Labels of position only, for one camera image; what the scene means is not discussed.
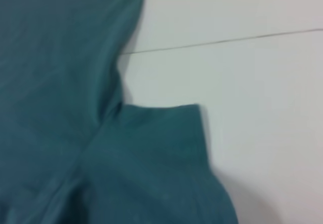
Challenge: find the teal shirt with FREE print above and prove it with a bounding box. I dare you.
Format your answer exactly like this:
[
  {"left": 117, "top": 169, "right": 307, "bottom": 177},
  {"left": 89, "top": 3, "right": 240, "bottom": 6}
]
[{"left": 0, "top": 0, "right": 239, "bottom": 224}]

